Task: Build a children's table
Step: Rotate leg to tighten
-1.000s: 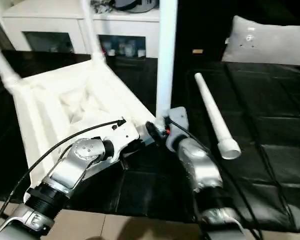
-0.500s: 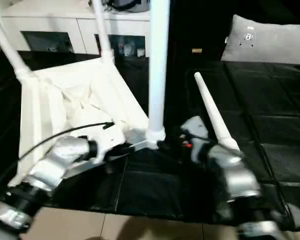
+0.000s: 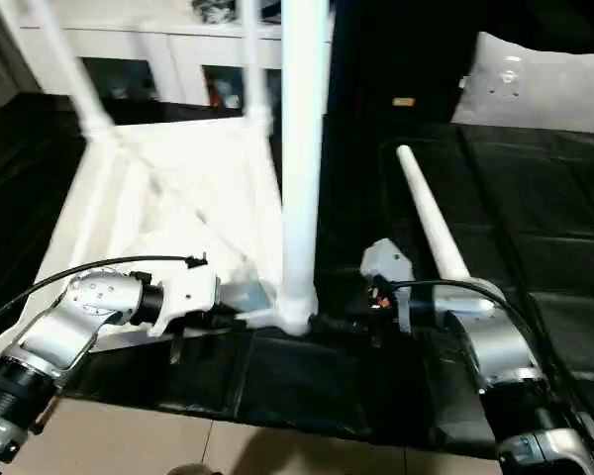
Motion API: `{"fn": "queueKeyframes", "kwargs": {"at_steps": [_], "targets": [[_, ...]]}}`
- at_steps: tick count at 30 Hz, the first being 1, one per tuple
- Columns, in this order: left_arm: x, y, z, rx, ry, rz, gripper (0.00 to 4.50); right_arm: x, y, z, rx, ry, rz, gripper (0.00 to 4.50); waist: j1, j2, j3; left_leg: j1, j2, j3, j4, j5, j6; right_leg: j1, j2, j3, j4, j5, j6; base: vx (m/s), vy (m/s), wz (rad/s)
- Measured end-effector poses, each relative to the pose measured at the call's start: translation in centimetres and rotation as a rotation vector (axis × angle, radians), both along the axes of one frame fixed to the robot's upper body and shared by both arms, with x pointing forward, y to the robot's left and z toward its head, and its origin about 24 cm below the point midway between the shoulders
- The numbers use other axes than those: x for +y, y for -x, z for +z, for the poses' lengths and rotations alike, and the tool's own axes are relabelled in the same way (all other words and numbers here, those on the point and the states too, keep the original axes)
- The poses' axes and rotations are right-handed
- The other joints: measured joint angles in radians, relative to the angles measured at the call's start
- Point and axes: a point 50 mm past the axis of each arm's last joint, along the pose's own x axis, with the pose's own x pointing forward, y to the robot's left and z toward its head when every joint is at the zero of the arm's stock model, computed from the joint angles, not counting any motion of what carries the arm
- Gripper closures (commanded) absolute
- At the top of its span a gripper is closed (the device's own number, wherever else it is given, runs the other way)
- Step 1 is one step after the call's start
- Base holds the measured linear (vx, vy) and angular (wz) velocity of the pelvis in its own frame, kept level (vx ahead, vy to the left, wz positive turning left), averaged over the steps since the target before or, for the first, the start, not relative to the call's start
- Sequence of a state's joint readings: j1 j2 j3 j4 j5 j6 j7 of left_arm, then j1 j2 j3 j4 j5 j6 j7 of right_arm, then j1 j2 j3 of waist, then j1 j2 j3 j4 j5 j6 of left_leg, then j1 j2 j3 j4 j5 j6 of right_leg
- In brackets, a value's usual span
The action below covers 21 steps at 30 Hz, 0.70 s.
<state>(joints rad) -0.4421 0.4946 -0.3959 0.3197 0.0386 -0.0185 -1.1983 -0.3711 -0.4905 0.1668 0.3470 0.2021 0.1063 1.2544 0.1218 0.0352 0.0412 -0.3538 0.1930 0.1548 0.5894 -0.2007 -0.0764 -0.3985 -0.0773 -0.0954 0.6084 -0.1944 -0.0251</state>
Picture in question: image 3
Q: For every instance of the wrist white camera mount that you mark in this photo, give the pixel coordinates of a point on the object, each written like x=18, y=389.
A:
x=388, y=262
x=188, y=292

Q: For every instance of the white plastic table top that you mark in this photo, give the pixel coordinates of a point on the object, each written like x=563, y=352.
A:
x=178, y=173

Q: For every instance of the black work surface mat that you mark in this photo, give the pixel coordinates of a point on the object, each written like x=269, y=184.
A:
x=524, y=198

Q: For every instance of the grey curtain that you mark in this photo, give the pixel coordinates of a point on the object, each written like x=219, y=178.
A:
x=5, y=54

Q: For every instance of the white sideboard with glass doors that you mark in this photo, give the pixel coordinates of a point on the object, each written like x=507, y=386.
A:
x=153, y=39

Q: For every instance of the black work table leg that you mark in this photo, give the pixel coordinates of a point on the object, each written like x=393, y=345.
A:
x=44, y=410

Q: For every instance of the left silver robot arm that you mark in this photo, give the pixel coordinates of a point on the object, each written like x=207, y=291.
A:
x=69, y=316

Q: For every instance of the red bottle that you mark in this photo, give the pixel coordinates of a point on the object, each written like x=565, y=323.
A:
x=212, y=91

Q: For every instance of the white plastic table leg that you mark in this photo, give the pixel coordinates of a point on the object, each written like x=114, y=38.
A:
x=435, y=218
x=255, y=64
x=302, y=148
x=74, y=74

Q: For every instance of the grey pillow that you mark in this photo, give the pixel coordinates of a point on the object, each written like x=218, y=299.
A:
x=539, y=84

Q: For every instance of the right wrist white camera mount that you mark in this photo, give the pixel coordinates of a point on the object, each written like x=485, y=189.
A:
x=388, y=262

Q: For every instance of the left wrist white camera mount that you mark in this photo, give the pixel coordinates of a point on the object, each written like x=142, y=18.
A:
x=188, y=292

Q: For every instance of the black tangled item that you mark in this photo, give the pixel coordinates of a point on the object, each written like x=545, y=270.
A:
x=218, y=10

